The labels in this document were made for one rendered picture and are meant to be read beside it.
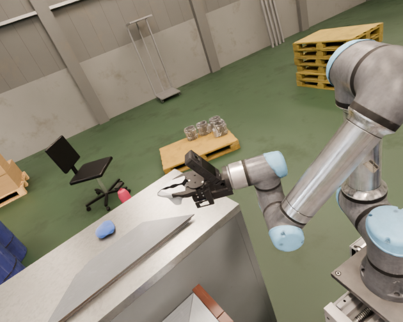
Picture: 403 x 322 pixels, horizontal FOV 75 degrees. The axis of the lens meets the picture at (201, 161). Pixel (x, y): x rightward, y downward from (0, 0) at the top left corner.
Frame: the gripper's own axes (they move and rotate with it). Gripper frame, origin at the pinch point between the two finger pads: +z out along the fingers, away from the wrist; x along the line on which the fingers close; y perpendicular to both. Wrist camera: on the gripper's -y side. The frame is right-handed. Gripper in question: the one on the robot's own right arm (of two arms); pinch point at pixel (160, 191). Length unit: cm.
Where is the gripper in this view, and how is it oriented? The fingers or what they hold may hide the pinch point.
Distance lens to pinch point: 76.5
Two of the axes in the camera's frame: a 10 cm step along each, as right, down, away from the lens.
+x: -0.6, -6.1, 7.9
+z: -9.5, 2.8, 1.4
